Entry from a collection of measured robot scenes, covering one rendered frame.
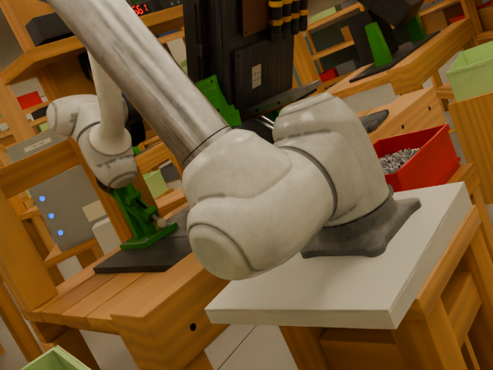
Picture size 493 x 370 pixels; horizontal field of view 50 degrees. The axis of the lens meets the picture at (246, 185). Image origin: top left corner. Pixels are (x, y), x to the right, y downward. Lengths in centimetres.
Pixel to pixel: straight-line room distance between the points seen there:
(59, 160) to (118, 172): 50
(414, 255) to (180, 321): 51
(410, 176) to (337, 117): 40
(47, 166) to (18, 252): 31
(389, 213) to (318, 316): 24
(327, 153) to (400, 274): 22
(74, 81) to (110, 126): 52
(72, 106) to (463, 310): 101
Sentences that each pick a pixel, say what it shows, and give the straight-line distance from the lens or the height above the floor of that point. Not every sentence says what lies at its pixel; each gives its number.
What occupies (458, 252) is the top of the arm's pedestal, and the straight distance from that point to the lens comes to 100.
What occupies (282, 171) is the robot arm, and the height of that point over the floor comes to 110.
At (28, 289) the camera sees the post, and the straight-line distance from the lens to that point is 164.
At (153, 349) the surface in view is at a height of 82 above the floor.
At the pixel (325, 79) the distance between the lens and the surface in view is 1108.
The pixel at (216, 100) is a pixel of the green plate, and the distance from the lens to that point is 160.
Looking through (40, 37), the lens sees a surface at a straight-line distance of 172.
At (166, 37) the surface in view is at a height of 198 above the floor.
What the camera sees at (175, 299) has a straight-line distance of 113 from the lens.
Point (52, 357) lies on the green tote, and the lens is 100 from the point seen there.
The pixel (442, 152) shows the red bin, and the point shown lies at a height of 87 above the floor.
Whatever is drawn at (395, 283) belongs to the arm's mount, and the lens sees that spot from 83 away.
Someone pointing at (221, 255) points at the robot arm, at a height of 104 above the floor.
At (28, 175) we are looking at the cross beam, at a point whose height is 122.
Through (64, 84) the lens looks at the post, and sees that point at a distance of 177.
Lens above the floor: 127
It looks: 12 degrees down
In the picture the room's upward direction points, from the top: 24 degrees counter-clockwise
